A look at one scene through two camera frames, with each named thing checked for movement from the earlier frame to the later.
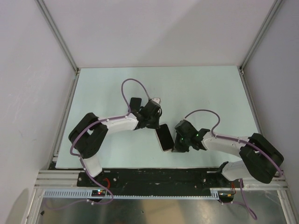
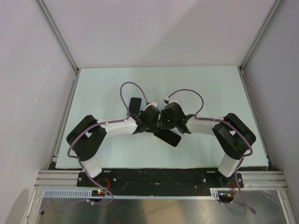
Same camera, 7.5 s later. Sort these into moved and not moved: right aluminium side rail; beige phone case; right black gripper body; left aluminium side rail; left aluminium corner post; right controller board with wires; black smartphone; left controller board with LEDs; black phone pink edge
Moved: beige phone case; right black gripper body; black phone pink edge
Not moved: left controller board with LEDs; right controller board with wires; left aluminium corner post; black smartphone; left aluminium side rail; right aluminium side rail
